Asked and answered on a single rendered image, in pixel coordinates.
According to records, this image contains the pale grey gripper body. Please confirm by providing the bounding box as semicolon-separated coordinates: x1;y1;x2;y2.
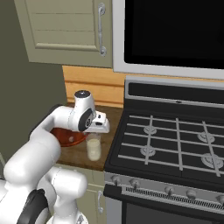
85;118;111;135

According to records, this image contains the glass of lemonade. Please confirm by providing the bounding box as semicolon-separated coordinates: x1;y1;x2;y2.
85;132;102;162

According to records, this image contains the red-brown bowl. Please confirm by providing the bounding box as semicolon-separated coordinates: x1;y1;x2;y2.
50;127;88;148

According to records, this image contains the silver range knob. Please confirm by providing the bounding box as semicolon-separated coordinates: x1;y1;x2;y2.
185;188;198;200
111;174;123;186
129;178;141;190
164;185;176;197
216;194;224;207

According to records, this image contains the beige base cupboard door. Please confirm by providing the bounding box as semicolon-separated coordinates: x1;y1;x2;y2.
53;164;107;224

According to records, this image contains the black and silver range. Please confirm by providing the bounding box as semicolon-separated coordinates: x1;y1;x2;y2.
102;75;224;224

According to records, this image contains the white-framed black microwave oven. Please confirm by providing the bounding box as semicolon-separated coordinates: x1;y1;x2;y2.
111;0;224;81

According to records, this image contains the silver base cupboard handle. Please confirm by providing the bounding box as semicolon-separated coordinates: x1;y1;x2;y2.
96;190;105;214

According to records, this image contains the silver cupboard door handle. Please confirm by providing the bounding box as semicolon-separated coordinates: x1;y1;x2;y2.
97;2;108;57

